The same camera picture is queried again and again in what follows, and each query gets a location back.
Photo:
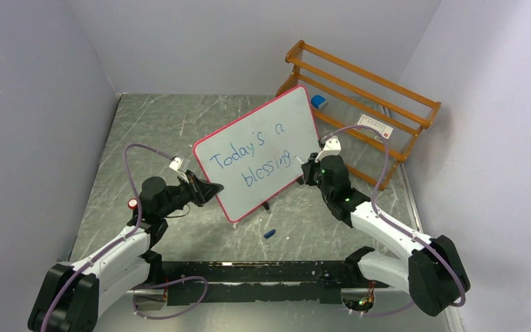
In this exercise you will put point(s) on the whiteboard with pink frame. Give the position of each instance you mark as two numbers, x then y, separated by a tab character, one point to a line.
253	157

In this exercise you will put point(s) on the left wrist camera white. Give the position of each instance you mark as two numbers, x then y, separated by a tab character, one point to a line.
180	167

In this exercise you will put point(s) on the orange wooden shelf rack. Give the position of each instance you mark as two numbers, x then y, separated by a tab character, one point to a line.
352	91

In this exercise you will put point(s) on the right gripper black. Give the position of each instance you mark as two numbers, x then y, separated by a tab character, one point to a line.
308	167

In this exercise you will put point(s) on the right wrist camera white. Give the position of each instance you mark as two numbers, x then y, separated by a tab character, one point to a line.
331	147

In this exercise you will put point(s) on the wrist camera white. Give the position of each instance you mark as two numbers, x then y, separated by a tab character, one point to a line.
180	167
331	147

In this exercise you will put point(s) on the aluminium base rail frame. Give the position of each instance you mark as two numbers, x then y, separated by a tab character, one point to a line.
386	309

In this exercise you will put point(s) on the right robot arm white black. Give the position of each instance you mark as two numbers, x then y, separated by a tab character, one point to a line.
429	269

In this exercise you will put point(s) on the white labelled box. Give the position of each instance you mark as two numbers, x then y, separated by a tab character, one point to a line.
368	121

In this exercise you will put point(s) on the blue marker cap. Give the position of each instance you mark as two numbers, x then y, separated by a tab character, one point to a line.
270	233

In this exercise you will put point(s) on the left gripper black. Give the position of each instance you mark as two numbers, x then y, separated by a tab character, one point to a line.
200	191

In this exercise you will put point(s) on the blue eraser on shelf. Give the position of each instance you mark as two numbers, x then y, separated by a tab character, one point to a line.
318	102

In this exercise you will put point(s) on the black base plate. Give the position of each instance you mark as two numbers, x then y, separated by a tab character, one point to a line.
324	282

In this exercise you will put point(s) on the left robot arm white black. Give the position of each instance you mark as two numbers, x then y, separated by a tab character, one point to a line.
73	296

